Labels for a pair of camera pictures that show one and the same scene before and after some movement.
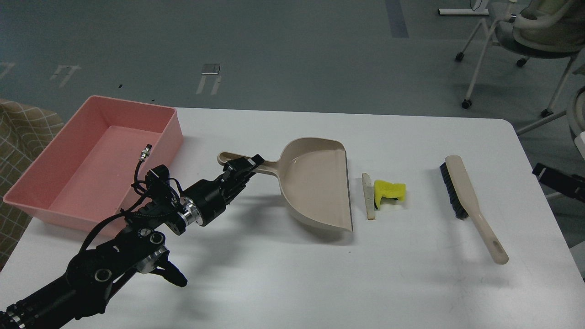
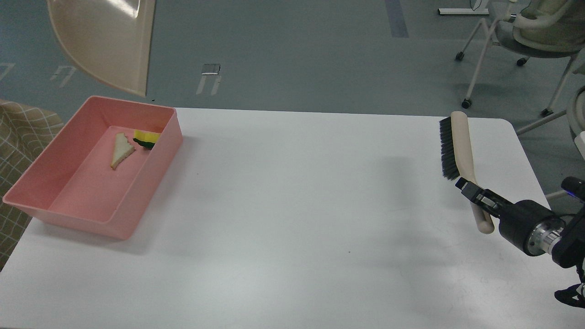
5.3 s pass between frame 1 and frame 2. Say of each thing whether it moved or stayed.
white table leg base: stayed
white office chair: stayed
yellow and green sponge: moved
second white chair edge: stayed
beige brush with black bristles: moved
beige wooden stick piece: moved
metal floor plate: stayed
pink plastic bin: stayed
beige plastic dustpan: moved
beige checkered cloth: stayed
